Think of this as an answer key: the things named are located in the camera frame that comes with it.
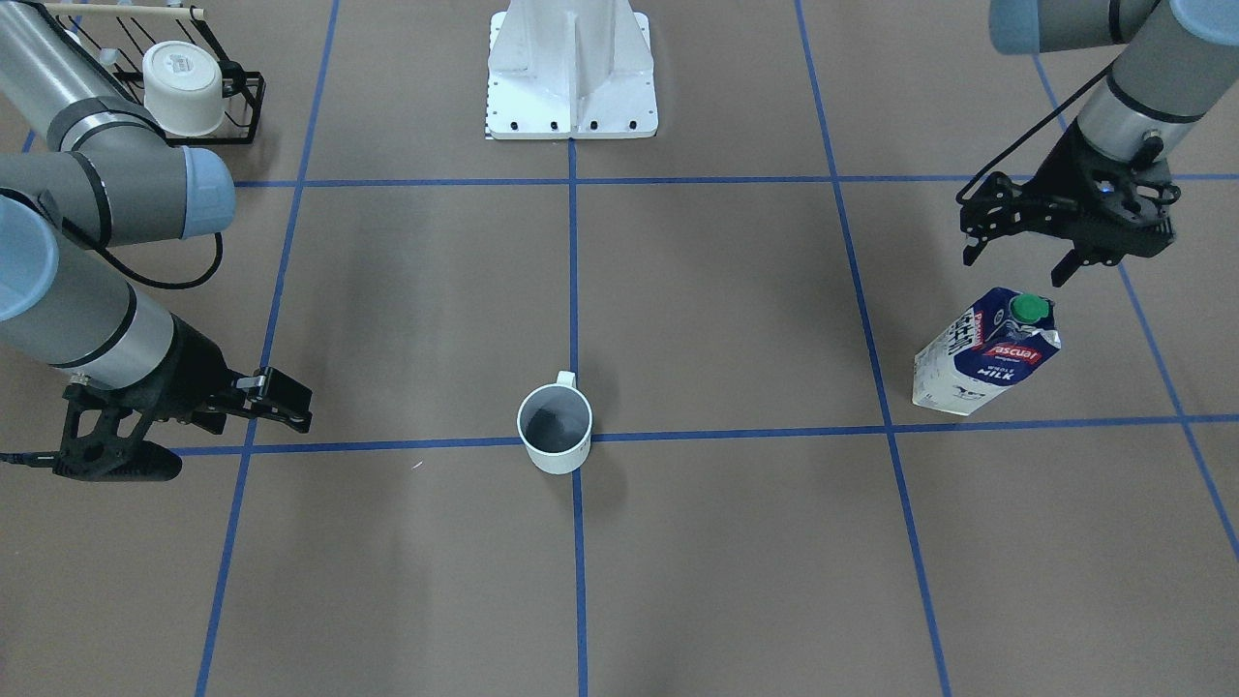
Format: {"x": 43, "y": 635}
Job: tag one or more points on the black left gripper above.
{"x": 1057, "y": 186}

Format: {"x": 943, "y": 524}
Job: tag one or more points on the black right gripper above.
{"x": 186, "y": 373}

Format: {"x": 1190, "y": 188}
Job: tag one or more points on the blue white milk carton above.
{"x": 999, "y": 341}

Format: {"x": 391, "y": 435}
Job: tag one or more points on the white mug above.
{"x": 555, "y": 424}

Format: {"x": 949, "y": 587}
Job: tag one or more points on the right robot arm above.
{"x": 109, "y": 178}

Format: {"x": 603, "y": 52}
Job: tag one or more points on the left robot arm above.
{"x": 1176, "y": 60}

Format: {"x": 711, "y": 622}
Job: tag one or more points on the white cup in rack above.
{"x": 183, "y": 88}

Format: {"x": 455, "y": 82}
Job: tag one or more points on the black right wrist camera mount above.
{"x": 104, "y": 439}

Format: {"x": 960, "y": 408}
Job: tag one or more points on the black wire cup rack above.
{"x": 118, "y": 32}

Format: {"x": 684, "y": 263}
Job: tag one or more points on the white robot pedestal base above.
{"x": 570, "y": 69}

